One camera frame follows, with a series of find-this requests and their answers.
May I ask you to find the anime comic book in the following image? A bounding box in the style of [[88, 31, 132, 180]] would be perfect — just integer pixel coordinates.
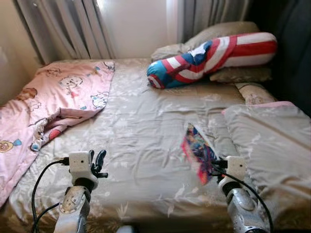
[[181, 123, 219, 185]]

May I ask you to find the beige floral bed sheet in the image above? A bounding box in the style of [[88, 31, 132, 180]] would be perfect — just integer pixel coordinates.
[[0, 58, 311, 232]]

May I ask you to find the beige floral quilt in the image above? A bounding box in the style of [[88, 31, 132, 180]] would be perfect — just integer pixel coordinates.
[[223, 101, 311, 215]]

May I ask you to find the pink cartoon bear blanket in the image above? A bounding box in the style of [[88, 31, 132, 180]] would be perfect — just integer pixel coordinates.
[[0, 61, 116, 207]]

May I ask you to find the cream cartoon pillow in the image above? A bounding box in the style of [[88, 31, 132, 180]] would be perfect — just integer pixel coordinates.
[[235, 82, 277, 106]]

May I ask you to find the beige floral pillow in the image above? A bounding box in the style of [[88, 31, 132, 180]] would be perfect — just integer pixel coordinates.
[[151, 21, 261, 61], [210, 66, 273, 83]]

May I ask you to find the Captain America bolster pillow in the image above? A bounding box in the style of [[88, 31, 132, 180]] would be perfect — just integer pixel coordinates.
[[147, 32, 278, 89]]

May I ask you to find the dark bulky furniture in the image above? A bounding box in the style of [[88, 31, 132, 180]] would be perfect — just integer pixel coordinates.
[[253, 0, 311, 115]]

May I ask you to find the grey curtain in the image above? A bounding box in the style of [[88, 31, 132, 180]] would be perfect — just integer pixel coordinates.
[[15, 0, 115, 64], [168, 0, 253, 44]]

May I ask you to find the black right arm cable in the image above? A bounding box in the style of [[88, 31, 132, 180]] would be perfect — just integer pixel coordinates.
[[211, 170, 274, 230]]

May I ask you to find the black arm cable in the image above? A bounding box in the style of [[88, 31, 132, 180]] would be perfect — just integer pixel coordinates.
[[30, 158, 69, 233], [211, 170, 274, 230]]

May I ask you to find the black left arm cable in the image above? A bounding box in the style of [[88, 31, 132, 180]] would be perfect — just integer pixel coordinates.
[[30, 158, 69, 233]]

